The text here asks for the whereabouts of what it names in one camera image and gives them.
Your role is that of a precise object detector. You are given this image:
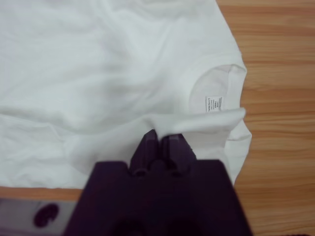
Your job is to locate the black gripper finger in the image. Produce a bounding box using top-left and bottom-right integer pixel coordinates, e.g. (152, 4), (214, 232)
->
(159, 133), (198, 173)
(129, 128), (161, 171)

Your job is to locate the white t-shirt with black print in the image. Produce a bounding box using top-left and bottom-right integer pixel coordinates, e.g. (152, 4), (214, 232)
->
(0, 0), (252, 190)

